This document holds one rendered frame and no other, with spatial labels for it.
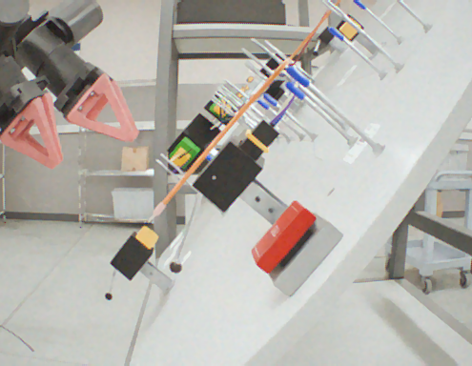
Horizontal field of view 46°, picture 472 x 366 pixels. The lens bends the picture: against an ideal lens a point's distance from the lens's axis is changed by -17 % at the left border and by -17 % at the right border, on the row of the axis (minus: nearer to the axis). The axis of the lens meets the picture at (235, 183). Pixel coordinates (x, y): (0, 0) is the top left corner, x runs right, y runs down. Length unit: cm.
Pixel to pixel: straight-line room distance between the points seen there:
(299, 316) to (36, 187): 808
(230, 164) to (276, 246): 20
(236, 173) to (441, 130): 26
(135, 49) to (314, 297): 789
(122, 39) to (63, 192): 215
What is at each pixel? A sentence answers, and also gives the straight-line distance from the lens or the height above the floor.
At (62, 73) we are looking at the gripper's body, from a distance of 74.
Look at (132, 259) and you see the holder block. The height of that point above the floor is 98.
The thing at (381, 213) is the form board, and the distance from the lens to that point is 41.
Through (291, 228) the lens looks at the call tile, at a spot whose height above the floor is 111.
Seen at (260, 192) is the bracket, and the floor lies 112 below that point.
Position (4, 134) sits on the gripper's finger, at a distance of 67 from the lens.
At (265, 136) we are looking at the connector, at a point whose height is 117.
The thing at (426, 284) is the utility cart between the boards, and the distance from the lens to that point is 457.
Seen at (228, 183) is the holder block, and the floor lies 113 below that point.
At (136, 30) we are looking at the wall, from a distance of 829.
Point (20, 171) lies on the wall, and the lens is 850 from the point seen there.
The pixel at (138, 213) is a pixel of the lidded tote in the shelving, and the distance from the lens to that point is 772.
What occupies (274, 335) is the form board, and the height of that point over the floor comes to 105.
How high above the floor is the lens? 118
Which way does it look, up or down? 5 degrees down
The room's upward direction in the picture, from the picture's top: straight up
